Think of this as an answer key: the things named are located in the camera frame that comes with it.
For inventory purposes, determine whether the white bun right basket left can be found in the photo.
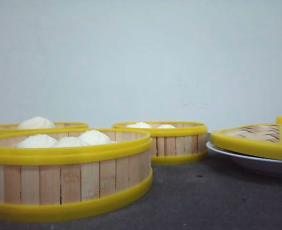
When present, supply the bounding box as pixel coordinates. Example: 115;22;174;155
126;122;152;128

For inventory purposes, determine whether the white bun basket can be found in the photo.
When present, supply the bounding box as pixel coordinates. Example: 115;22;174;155
126;122;152;128
17;116;56;129
157;124;176;129

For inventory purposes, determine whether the white bun back left basket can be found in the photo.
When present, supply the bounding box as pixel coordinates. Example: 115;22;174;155
17;116;56;129

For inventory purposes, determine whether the bamboo steamer basket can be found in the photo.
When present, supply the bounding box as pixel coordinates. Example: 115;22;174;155
0;122;89;135
112;121;208;165
0;128;153;222

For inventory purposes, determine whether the white bun front middle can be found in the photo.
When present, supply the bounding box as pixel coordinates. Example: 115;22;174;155
52;137;88;148

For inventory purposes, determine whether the white bun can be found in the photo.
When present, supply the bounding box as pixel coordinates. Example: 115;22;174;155
79;130;112;146
16;134;57;148
52;137;88;148

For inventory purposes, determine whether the woven bamboo steamer lid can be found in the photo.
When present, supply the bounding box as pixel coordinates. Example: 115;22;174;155
210;116;282;161

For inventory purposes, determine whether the white bun front right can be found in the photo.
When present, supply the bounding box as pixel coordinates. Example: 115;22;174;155
79;130;112;146

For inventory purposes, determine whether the white plate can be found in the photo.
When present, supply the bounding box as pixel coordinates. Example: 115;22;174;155
206;141;282;177

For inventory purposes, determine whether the white bun front left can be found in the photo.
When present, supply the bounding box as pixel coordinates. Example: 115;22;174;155
16;134;57;148

